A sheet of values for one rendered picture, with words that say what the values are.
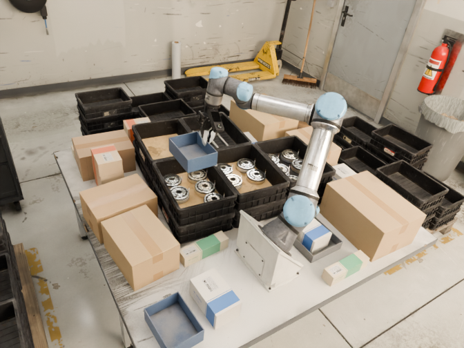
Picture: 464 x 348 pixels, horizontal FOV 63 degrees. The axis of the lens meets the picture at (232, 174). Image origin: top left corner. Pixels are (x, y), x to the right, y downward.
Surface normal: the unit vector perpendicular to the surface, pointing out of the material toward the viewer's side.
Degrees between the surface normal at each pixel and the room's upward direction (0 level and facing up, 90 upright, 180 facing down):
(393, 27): 90
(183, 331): 0
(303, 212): 56
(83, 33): 90
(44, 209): 0
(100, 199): 0
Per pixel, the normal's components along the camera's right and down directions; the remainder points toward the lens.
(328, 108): -0.15, -0.26
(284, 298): 0.10, -0.80
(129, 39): 0.52, 0.55
